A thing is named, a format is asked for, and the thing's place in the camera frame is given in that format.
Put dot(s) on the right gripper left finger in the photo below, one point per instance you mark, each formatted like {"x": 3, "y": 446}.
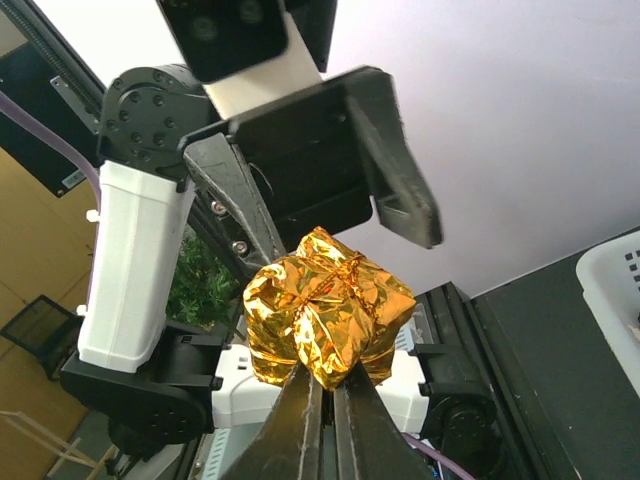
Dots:
{"x": 289, "y": 445}

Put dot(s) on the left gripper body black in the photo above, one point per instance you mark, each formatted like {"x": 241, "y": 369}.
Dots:
{"x": 305, "y": 154}

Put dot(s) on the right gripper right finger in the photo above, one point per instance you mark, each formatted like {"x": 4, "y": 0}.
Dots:
{"x": 368, "y": 444}

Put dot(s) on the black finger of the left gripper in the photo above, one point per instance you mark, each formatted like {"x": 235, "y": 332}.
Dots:
{"x": 404, "y": 202}
{"x": 220, "y": 172}

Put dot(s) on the small green christmas tree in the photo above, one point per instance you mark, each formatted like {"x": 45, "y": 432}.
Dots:
{"x": 202, "y": 288}

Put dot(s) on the gold gift ornament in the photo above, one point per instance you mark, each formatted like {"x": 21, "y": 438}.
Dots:
{"x": 327, "y": 307}

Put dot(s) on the white plastic perforated basket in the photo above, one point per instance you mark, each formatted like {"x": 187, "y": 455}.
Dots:
{"x": 609, "y": 277}

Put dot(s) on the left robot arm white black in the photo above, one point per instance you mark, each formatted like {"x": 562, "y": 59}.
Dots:
{"x": 132, "y": 363}

